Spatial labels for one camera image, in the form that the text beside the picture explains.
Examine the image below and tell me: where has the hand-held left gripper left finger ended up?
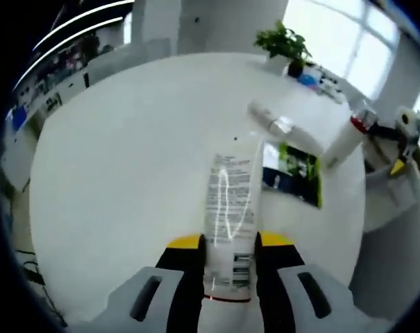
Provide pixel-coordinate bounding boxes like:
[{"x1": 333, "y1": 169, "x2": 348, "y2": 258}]
[{"x1": 69, "y1": 233, "x2": 206, "y2": 333}]

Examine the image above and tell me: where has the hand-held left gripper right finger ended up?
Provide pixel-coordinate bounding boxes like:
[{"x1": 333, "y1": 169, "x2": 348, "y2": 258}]
[{"x1": 253, "y1": 231, "x2": 393, "y2": 333}]

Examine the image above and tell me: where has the white skincare bottle red collar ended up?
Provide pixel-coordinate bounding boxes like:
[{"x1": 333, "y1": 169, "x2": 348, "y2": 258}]
[{"x1": 322, "y1": 108, "x2": 378, "y2": 170}]

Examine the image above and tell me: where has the white skincare tube red line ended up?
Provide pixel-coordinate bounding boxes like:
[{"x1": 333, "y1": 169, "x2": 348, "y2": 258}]
[{"x1": 197, "y1": 137, "x2": 266, "y2": 333}]

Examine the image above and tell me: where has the green black skincare sachet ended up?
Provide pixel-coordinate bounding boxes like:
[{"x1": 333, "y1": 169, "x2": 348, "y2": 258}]
[{"x1": 261, "y1": 140, "x2": 324, "y2": 210}]

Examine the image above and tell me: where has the slim skincare bottle silver collar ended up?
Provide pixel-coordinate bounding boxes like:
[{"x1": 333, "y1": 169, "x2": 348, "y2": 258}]
[{"x1": 246, "y1": 99, "x2": 324, "y2": 155}]

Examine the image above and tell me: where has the blue storage crate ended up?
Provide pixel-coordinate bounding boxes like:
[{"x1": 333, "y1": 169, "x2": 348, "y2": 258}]
[{"x1": 7, "y1": 105, "x2": 28, "y2": 132}]

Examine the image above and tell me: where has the grey mesh office chair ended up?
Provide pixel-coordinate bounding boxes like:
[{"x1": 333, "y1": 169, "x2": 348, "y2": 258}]
[{"x1": 364, "y1": 152, "x2": 420, "y2": 233}]

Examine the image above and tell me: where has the pile of small desk items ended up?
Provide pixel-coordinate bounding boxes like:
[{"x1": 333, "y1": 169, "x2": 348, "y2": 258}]
[{"x1": 313, "y1": 65, "x2": 346, "y2": 105}]

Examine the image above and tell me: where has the small dark pot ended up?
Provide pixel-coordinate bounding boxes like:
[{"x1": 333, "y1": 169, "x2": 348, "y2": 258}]
[{"x1": 287, "y1": 58, "x2": 306, "y2": 79}]

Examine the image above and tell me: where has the large bright window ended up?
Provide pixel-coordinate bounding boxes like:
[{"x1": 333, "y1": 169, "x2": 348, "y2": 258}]
[{"x1": 282, "y1": 0, "x2": 420, "y2": 115}]

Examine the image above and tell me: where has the green plant in white pot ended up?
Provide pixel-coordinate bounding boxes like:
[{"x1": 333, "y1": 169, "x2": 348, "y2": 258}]
[{"x1": 253, "y1": 19, "x2": 313, "y2": 76}]

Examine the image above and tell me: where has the white low cabinet row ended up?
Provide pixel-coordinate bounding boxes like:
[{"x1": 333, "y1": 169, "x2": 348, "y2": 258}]
[{"x1": 8, "y1": 34, "x2": 172, "y2": 139}]

